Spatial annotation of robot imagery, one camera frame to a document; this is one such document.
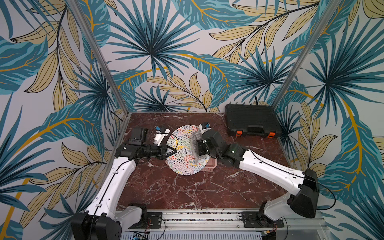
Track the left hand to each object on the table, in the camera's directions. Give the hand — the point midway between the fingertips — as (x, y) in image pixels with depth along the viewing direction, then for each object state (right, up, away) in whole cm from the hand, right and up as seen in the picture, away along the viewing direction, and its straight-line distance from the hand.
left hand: (174, 153), depth 71 cm
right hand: (+11, +5, +5) cm, 13 cm away
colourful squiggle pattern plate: (+4, -4, +3) cm, 6 cm away
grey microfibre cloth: (+9, +7, +1) cm, 11 cm away
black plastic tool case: (+51, +18, +37) cm, 66 cm away
